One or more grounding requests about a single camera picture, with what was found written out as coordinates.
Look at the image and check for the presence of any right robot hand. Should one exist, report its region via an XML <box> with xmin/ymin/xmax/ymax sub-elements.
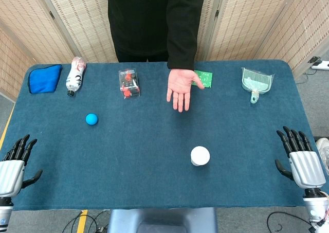
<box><xmin>275</xmin><ymin>126</ymin><xmax>327</xmax><ymax>189</ymax></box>

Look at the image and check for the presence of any person's bare hand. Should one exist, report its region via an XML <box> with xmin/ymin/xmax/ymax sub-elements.
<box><xmin>166</xmin><ymin>68</ymin><xmax>206</xmax><ymax>113</ymax></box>

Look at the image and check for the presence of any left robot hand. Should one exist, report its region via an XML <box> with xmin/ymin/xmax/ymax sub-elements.
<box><xmin>0</xmin><ymin>134</ymin><xmax>44</xmax><ymax>198</ymax></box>

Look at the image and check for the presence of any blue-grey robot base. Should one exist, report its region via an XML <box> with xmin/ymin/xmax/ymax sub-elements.
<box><xmin>106</xmin><ymin>207</ymin><xmax>219</xmax><ymax>233</ymax></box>

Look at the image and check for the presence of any person in black clothing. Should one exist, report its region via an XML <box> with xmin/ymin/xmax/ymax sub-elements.
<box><xmin>102</xmin><ymin>0</ymin><xmax>206</xmax><ymax>70</ymax></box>

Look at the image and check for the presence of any white sneaker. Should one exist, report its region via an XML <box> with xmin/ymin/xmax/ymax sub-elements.
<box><xmin>315</xmin><ymin>137</ymin><xmax>329</xmax><ymax>177</ymax></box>

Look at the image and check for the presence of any green packet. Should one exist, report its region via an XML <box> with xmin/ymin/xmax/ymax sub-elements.
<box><xmin>192</xmin><ymin>69</ymin><xmax>213</xmax><ymax>89</ymax></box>

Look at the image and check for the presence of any clear box with red parts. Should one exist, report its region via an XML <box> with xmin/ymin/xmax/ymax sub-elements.
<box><xmin>118</xmin><ymin>68</ymin><xmax>141</xmax><ymax>99</ymax></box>

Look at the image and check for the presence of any white round jar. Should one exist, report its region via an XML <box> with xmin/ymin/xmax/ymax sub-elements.
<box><xmin>190</xmin><ymin>146</ymin><xmax>211</xmax><ymax>167</ymax></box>

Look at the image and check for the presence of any blue table cloth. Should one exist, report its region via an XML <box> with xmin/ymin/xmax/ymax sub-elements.
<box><xmin>2</xmin><ymin>60</ymin><xmax>317</xmax><ymax>211</ymax></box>

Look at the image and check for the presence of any translucent green dustpan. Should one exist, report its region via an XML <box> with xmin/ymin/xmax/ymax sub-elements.
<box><xmin>241</xmin><ymin>67</ymin><xmax>275</xmax><ymax>104</ymax></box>

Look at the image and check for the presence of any yellow floor tape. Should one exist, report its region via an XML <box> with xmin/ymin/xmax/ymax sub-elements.
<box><xmin>76</xmin><ymin>209</ymin><xmax>88</xmax><ymax>233</ymax></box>

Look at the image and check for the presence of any blue ball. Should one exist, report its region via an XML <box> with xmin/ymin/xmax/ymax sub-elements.
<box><xmin>85</xmin><ymin>113</ymin><xmax>99</xmax><ymax>127</ymax></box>

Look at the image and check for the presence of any woven folding screen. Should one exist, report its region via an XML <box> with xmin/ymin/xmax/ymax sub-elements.
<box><xmin>0</xmin><ymin>0</ymin><xmax>329</xmax><ymax>102</ymax></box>

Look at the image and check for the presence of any blue folded cloth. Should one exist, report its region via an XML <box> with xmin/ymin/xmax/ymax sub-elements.
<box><xmin>27</xmin><ymin>64</ymin><xmax>63</xmax><ymax>95</ymax></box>

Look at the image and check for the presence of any clear plastic bottle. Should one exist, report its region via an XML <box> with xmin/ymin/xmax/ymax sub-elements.
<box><xmin>66</xmin><ymin>56</ymin><xmax>87</xmax><ymax>97</ymax></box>

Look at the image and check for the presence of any white power strip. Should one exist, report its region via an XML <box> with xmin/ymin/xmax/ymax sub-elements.
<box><xmin>307</xmin><ymin>56</ymin><xmax>329</xmax><ymax>70</ymax></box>

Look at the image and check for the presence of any black floor cable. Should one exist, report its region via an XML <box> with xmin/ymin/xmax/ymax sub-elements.
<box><xmin>266</xmin><ymin>211</ymin><xmax>309</xmax><ymax>233</ymax></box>

